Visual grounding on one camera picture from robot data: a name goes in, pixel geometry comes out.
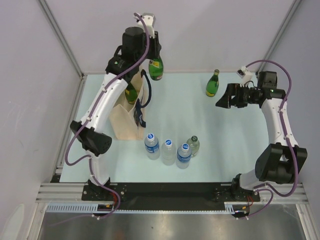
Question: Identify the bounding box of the blue label water bottle right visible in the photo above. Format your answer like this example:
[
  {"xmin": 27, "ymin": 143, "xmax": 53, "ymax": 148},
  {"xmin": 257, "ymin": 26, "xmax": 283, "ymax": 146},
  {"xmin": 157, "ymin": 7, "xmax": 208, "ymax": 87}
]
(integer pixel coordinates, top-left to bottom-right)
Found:
[{"xmin": 176, "ymin": 143, "xmax": 192, "ymax": 169}]

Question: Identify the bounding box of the clear plastic water bottle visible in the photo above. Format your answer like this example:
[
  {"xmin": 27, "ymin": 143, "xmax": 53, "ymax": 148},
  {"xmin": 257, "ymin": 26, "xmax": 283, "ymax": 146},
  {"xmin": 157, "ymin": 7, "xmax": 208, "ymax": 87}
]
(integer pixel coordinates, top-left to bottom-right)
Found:
[{"xmin": 161, "ymin": 139, "xmax": 176, "ymax": 166}]

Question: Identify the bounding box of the white cable duct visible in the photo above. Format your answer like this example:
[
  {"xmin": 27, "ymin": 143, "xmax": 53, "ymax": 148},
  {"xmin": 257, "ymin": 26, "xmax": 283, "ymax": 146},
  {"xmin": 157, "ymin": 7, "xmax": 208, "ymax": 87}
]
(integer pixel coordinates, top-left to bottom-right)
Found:
[{"xmin": 46, "ymin": 203, "xmax": 248, "ymax": 215}]

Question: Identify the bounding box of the beige canvas tote bag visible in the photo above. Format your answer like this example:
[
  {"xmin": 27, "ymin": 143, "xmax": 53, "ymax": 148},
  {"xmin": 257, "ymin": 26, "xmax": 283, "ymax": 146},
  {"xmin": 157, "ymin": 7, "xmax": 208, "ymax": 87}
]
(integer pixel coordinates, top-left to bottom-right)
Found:
[{"xmin": 109, "ymin": 67, "xmax": 149, "ymax": 140}]

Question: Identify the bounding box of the green bottle red label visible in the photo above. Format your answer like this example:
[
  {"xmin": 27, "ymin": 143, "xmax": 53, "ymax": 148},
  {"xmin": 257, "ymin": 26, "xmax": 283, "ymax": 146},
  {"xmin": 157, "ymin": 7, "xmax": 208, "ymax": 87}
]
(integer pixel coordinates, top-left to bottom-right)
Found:
[{"xmin": 148, "ymin": 57, "xmax": 164, "ymax": 81}]

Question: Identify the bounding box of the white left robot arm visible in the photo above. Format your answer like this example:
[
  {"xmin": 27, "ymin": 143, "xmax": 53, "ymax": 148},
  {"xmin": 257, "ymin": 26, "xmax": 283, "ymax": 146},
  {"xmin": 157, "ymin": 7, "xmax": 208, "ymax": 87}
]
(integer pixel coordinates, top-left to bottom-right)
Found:
[{"xmin": 70, "ymin": 26, "xmax": 162, "ymax": 200}]

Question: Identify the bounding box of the blue label water bottle left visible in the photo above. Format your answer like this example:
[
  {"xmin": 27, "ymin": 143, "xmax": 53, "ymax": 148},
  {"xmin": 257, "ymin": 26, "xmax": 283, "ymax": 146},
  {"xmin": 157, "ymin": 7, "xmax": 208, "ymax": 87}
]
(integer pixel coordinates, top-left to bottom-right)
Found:
[{"xmin": 144, "ymin": 133, "xmax": 160, "ymax": 160}]

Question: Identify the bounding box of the green glass bottle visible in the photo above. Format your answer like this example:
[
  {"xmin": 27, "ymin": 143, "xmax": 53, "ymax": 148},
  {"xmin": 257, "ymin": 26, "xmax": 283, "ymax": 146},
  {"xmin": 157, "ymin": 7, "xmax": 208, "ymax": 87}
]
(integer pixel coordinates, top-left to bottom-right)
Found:
[
  {"xmin": 205, "ymin": 69, "xmax": 220, "ymax": 97},
  {"xmin": 124, "ymin": 83, "xmax": 138, "ymax": 105}
]

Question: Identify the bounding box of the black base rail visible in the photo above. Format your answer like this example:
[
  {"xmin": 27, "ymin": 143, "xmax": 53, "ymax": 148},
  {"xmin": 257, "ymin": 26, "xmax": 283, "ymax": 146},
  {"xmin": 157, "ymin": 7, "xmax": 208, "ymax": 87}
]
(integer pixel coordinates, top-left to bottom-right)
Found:
[{"xmin": 81, "ymin": 181, "xmax": 261, "ymax": 203}]

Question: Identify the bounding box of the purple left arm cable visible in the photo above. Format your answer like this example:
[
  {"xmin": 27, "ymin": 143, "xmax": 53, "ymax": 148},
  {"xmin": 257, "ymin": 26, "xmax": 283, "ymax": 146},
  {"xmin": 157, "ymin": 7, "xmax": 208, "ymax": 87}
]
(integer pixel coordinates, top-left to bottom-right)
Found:
[{"xmin": 64, "ymin": 12, "xmax": 154, "ymax": 166}]

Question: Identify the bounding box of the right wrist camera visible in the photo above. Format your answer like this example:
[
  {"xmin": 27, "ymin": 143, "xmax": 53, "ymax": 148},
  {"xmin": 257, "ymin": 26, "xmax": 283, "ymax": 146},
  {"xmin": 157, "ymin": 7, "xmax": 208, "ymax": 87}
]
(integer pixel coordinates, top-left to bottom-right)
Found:
[{"xmin": 236, "ymin": 66, "xmax": 253, "ymax": 87}]

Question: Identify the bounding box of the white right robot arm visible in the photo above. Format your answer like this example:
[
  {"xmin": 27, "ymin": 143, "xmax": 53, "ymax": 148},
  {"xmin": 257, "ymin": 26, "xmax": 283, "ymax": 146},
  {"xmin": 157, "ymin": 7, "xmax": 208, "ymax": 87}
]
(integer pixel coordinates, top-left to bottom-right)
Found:
[{"xmin": 215, "ymin": 66, "xmax": 308, "ymax": 201}]

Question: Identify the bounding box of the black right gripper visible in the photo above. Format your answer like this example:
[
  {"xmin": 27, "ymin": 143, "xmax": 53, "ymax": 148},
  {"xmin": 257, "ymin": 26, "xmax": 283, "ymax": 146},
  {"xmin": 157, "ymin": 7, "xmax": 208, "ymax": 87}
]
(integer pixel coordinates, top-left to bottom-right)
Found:
[{"xmin": 215, "ymin": 83, "xmax": 259, "ymax": 109}]

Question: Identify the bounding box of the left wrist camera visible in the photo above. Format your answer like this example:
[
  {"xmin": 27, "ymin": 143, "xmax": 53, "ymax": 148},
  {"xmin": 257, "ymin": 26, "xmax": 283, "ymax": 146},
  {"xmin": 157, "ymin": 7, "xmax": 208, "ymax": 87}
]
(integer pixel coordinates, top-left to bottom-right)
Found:
[{"xmin": 141, "ymin": 13, "xmax": 156, "ymax": 36}]

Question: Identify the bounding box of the blue label water bottle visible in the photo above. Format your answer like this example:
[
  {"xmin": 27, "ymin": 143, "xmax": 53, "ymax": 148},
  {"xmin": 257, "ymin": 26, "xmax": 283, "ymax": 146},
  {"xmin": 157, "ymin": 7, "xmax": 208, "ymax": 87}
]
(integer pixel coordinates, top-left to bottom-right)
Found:
[
  {"xmin": 176, "ymin": 143, "xmax": 192, "ymax": 169},
  {"xmin": 144, "ymin": 133, "xmax": 160, "ymax": 160}
]

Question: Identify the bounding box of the green glass bottle front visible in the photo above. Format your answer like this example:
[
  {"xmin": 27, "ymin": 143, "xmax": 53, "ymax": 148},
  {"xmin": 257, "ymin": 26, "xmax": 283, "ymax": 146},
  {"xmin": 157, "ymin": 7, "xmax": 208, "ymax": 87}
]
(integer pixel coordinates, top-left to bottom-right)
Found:
[{"xmin": 124, "ymin": 83, "xmax": 138, "ymax": 105}]

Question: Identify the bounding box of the clear glass bottle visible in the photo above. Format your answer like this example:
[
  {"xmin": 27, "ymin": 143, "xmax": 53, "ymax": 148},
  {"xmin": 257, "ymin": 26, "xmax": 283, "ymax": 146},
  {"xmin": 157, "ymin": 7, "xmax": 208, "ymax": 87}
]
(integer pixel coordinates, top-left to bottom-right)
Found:
[{"xmin": 186, "ymin": 135, "xmax": 200, "ymax": 157}]

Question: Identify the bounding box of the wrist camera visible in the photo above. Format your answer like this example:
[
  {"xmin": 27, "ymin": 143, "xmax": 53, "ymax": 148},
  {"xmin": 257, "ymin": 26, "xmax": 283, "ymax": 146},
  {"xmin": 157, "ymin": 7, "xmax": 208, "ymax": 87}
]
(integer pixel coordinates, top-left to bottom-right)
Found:
[
  {"xmin": 236, "ymin": 66, "xmax": 253, "ymax": 87},
  {"xmin": 141, "ymin": 13, "xmax": 156, "ymax": 36}
]

